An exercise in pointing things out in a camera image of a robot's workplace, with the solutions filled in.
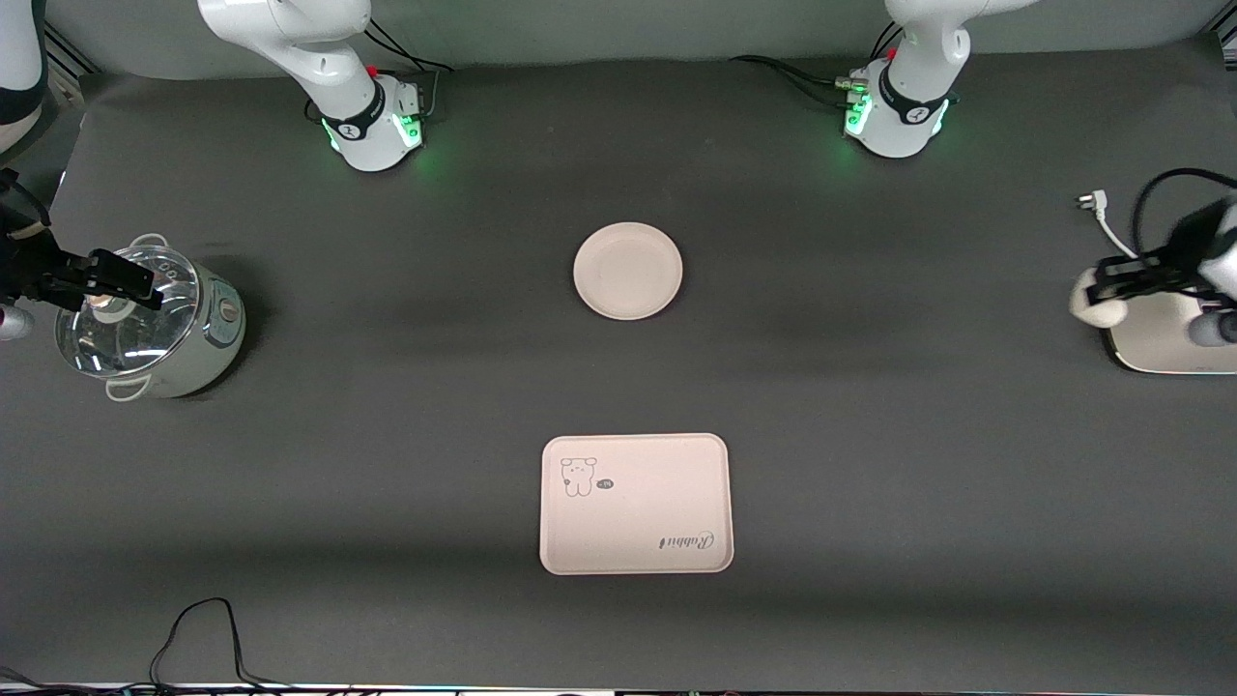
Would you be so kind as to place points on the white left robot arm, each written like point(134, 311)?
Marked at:
point(908, 106)

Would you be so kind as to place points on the pale green electric pot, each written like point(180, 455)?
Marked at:
point(208, 338)

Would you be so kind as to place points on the beige appliance base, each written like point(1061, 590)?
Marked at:
point(1160, 343)

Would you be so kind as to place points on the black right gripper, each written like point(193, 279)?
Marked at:
point(25, 263)

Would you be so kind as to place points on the aluminium frame rail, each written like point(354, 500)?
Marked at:
point(70, 53)

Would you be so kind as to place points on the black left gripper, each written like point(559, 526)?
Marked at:
point(1188, 238)

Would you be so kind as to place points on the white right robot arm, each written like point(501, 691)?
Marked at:
point(329, 68)

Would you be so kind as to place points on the beige tray with rabbit print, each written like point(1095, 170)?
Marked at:
point(638, 512)

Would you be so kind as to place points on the glass pot lid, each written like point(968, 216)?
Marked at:
point(116, 343)

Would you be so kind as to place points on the round beige plate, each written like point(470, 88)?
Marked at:
point(628, 271)

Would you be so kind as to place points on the dark grey table mat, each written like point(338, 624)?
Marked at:
point(870, 435)

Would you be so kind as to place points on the white steamed bun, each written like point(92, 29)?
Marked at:
point(1097, 309)

